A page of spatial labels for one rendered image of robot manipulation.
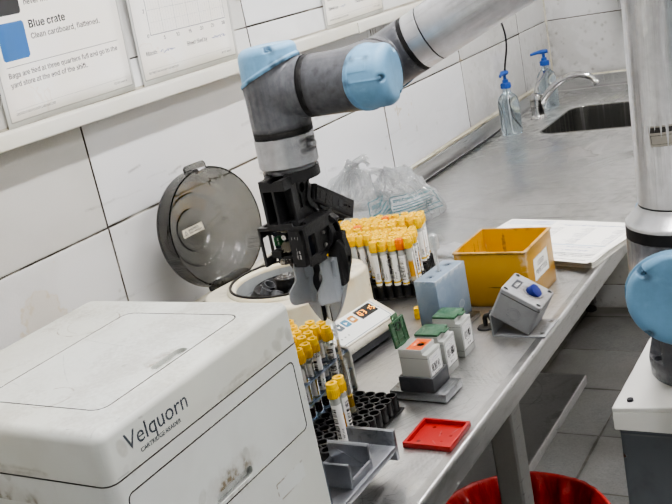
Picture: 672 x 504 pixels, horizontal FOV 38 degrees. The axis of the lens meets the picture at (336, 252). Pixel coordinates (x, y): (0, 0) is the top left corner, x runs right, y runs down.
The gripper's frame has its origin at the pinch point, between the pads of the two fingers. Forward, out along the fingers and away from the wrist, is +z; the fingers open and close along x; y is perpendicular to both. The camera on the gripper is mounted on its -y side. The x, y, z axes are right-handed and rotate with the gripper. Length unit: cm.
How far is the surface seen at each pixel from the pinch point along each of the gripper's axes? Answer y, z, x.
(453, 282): -34.8, 9.9, 1.5
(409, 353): -9.1, 10.6, 5.4
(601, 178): -123, 18, 2
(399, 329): -11.2, 7.8, 3.3
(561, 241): -73, 16, 7
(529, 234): -56, 9, 8
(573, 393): -127, 78, -14
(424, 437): 1.3, 17.5, 11.1
